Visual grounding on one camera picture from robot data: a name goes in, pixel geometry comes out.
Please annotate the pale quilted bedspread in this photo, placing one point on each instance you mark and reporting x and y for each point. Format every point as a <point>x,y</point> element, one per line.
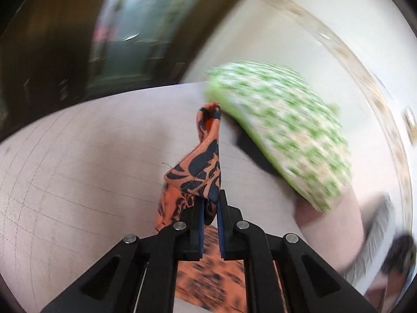
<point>81,169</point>

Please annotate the dark cloth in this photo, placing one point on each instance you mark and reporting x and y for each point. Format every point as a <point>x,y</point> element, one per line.
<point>399,254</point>

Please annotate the wooden framed window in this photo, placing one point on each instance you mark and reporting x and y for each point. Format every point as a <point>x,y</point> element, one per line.
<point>136,32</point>

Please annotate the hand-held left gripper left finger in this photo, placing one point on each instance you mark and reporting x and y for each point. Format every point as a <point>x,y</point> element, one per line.
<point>201,225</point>

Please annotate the pink bolster pillow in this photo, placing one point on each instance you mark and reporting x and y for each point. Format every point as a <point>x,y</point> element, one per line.
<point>329,231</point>

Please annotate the grey striped cloth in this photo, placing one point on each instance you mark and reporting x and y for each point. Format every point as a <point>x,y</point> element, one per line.
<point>374,234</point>

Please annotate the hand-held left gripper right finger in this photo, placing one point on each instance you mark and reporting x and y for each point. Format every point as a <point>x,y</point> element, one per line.
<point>220,225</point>

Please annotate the green patterned pillow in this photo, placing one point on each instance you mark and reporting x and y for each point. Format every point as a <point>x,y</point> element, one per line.
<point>286,130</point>

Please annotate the orange floral garment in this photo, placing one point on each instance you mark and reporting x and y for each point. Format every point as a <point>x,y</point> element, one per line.
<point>199,166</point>

